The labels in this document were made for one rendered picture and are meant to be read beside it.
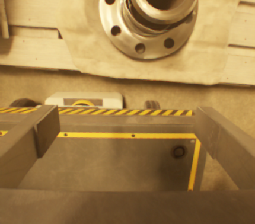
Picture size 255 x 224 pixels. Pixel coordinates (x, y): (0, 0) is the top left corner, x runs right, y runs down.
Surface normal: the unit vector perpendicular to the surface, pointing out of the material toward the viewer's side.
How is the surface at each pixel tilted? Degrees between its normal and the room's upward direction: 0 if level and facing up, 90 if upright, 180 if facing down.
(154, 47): 0
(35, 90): 0
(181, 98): 0
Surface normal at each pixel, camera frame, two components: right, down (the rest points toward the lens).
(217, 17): -0.81, -0.27
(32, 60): 0.01, 0.29
